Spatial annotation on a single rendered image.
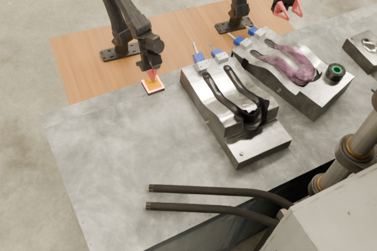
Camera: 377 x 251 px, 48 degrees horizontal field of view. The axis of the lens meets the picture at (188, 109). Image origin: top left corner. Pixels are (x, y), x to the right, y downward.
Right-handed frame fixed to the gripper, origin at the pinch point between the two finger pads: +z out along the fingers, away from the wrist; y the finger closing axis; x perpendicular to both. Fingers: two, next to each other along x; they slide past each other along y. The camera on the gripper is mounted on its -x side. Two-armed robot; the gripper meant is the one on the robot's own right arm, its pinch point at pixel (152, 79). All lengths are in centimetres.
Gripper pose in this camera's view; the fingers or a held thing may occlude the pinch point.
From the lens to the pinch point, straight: 187.1
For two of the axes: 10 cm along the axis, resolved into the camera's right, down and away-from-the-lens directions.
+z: 1.4, 8.7, 4.7
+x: -4.5, -3.7, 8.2
